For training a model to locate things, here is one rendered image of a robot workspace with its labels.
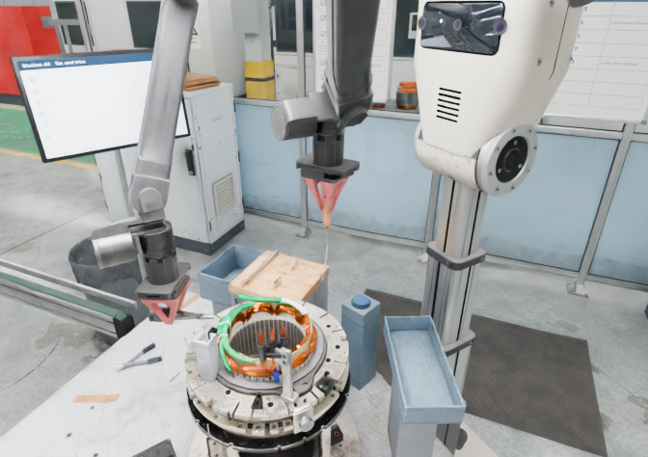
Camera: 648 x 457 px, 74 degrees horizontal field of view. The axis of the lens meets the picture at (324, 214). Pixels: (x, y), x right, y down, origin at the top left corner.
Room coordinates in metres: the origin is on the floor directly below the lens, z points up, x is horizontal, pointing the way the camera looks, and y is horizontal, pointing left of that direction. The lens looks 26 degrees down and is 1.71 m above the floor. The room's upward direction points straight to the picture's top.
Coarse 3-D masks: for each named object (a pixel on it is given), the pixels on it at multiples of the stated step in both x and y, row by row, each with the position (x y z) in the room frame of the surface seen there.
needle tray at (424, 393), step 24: (408, 336) 0.75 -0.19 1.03; (432, 336) 0.74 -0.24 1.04; (408, 360) 0.68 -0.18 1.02; (432, 360) 0.68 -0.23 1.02; (408, 384) 0.62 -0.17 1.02; (432, 384) 0.62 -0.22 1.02; (456, 384) 0.58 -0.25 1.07; (408, 408) 0.53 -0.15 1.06; (432, 408) 0.53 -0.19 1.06; (456, 408) 0.53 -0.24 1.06; (408, 432) 0.60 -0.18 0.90; (432, 432) 0.60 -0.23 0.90; (408, 456) 0.60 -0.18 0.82
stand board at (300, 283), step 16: (288, 256) 1.03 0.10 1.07; (272, 272) 0.96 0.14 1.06; (288, 272) 0.96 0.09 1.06; (304, 272) 0.96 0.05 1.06; (320, 272) 0.96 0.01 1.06; (240, 288) 0.88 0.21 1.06; (256, 288) 0.88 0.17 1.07; (272, 288) 0.88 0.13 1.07; (288, 288) 0.88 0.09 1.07; (304, 288) 0.88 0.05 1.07
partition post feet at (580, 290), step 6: (300, 234) 3.06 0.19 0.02; (306, 234) 3.08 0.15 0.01; (420, 258) 2.71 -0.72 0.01; (426, 258) 2.67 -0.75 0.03; (570, 282) 2.39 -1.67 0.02; (570, 288) 2.33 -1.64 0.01; (576, 288) 2.30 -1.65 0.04; (582, 288) 2.29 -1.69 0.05; (576, 294) 2.28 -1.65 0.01; (582, 294) 2.27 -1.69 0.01
